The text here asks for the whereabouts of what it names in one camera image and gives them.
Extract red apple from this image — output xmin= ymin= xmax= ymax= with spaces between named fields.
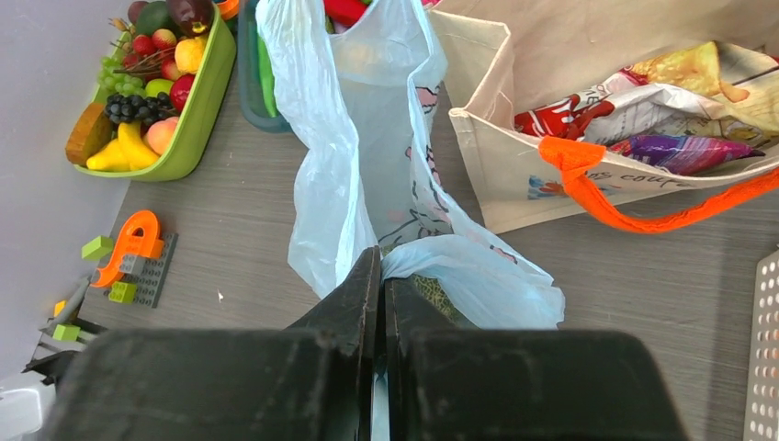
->
xmin=168 ymin=73 xmax=196 ymax=113

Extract white plastic basket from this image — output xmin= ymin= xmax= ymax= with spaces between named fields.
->
xmin=742 ymin=252 xmax=779 ymax=441

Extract green apple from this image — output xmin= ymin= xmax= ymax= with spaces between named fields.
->
xmin=144 ymin=78 xmax=174 ymax=97

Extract purple snack bag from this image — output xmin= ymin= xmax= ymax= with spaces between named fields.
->
xmin=606 ymin=134 xmax=766 ymax=175

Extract orange toy piece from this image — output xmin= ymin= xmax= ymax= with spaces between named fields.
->
xmin=90 ymin=209 xmax=164 ymax=288

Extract yellow banana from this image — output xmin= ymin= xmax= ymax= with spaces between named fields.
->
xmin=117 ymin=121 xmax=159 ymax=170

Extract green grapes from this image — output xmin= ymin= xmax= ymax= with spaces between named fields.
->
xmin=96 ymin=54 xmax=147 ymax=98

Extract grey lego baseplate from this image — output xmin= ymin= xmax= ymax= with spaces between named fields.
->
xmin=120 ymin=232 xmax=178 ymax=308

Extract green fruit tray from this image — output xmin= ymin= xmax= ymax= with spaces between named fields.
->
xmin=64 ymin=1 xmax=238 ymax=182

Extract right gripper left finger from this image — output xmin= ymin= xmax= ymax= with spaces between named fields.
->
xmin=42 ymin=247 xmax=381 ymax=440

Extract green cantaloupe melon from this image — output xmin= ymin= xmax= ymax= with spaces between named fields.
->
xmin=380 ymin=243 xmax=477 ymax=329

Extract peach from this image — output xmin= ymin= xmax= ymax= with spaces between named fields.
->
xmin=143 ymin=117 xmax=179 ymax=156

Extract red pepper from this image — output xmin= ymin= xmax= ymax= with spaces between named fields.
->
xmin=323 ymin=0 xmax=367 ymax=27

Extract black grapes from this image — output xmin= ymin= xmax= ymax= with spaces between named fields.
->
xmin=103 ymin=92 xmax=178 ymax=127

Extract avocado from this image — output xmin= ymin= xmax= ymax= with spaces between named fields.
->
xmin=135 ymin=1 xmax=175 ymax=36

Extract green cucumber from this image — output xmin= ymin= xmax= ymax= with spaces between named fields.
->
xmin=257 ymin=37 xmax=278 ymax=118

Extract teal vegetable tray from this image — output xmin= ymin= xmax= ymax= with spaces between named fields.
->
xmin=236 ymin=0 xmax=292 ymax=133

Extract light blue plastic bag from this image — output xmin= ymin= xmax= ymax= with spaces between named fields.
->
xmin=255 ymin=0 xmax=566 ymax=330

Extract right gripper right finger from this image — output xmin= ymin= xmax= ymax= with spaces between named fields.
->
xmin=384 ymin=278 xmax=687 ymax=440

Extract red white chips bag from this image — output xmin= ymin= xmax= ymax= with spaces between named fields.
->
xmin=514 ymin=41 xmax=778 ymax=148

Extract beige canvas tote bag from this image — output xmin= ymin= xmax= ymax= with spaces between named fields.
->
xmin=430 ymin=1 xmax=778 ymax=233

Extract dark purple fruit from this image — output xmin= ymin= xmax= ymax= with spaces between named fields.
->
xmin=165 ymin=0 xmax=215 ymax=38

